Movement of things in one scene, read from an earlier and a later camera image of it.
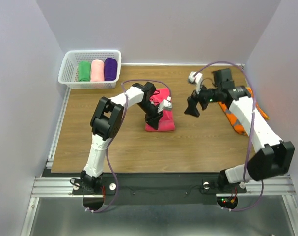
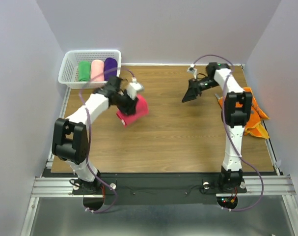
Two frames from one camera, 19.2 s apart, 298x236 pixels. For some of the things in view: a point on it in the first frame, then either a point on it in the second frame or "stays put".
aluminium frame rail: [270, 186] stays put
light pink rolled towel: [97, 71] stays put
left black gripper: [152, 120] to [130, 108]
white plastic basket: [68, 73] stays put
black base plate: [151, 189] stays put
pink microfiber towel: [166, 122] to [142, 110]
